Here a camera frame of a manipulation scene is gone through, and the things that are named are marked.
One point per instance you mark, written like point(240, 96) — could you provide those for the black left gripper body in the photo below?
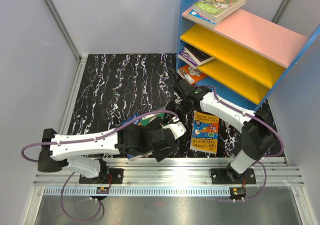
point(160, 155)

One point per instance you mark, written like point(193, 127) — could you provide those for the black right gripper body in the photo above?
point(181, 107)

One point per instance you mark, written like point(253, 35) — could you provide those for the dark green book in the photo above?
point(145, 120)

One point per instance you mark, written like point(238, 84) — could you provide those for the orange cartoon book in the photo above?
point(191, 75)

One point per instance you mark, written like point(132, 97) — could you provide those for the yellow 130-storey treehouse book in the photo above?
point(204, 134)

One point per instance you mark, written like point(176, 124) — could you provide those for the dark navy paperback book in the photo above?
point(197, 55)

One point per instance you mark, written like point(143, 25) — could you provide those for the purple treehouse book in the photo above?
point(184, 56)

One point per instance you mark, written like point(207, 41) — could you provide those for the light blue 26-storey treehouse book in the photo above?
point(200, 16)

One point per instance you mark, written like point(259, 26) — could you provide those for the green 65-storey treehouse book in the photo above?
point(229, 6)

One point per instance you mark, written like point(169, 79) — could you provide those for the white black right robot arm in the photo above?
point(257, 134)

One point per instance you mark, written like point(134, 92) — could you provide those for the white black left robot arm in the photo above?
point(71, 152)

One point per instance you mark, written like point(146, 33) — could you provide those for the colourful wooden bookshelf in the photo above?
point(250, 55)

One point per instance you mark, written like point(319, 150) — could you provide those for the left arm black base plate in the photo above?
point(116, 176)

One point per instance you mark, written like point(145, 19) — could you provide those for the aluminium rail frame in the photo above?
point(116, 87)

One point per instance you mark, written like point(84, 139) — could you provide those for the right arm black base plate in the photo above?
point(223, 176)

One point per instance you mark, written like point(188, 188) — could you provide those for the slotted grey cable duct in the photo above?
point(139, 191)

